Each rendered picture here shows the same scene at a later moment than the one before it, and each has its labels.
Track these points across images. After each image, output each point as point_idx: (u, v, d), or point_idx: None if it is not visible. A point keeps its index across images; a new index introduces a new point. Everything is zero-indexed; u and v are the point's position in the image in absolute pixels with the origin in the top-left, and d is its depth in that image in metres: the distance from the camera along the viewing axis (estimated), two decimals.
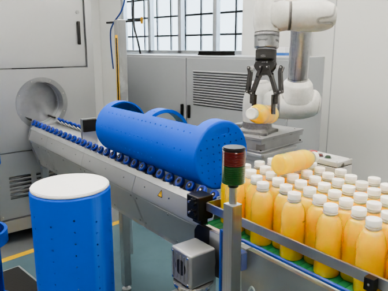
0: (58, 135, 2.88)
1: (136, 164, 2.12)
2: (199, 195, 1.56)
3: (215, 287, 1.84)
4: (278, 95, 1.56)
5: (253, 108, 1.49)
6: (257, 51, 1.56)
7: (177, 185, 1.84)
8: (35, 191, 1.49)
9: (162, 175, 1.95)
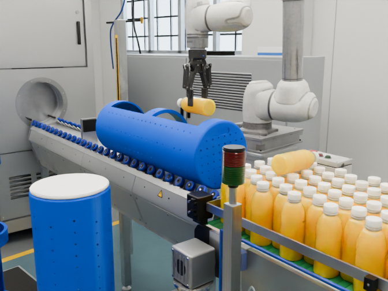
0: (58, 135, 2.88)
1: (136, 164, 2.12)
2: (199, 195, 1.56)
3: (215, 287, 1.84)
4: (187, 90, 1.79)
5: (179, 99, 1.92)
6: None
7: (177, 185, 1.84)
8: (35, 191, 1.49)
9: (162, 175, 1.95)
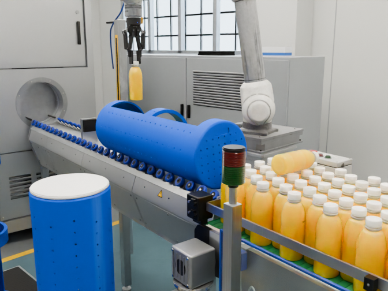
0: (58, 135, 2.88)
1: (136, 164, 2.12)
2: (199, 195, 1.56)
3: (215, 287, 1.84)
4: (128, 51, 2.27)
5: None
6: None
7: (177, 185, 1.84)
8: (35, 191, 1.49)
9: (162, 175, 1.95)
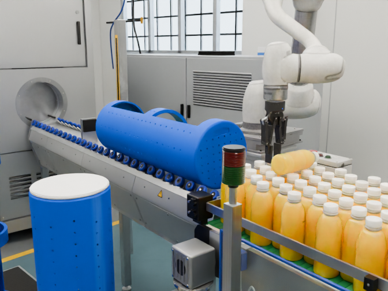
0: (58, 135, 2.88)
1: (136, 164, 2.12)
2: (199, 195, 1.56)
3: (215, 287, 1.84)
4: (266, 146, 1.64)
5: None
6: None
7: (177, 185, 1.84)
8: (35, 191, 1.49)
9: (162, 175, 1.95)
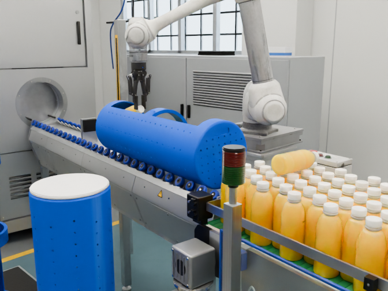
0: (58, 135, 2.88)
1: (136, 164, 2.12)
2: (199, 195, 1.56)
3: (215, 287, 1.84)
4: (133, 96, 2.18)
5: None
6: None
7: (177, 185, 1.84)
8: (35, 191, 1.49)
9: (162, 175, 1.95)
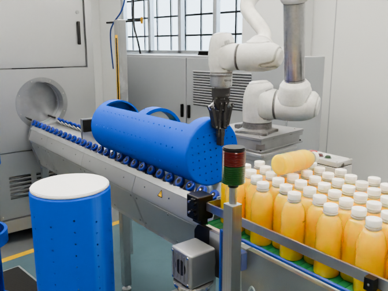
0: (58, 135, 2.88)
1: (134, 160, 2.15)
2: (199, 195, 1.56)
3: (215, 287, 1.84)
4: (223, 128, 1.79)
5: None
6: (221, 90, 1.71)
7: (182, 176, 1.85)
8: (35, 191, 1.49)
9: (159, 170, 1.98)
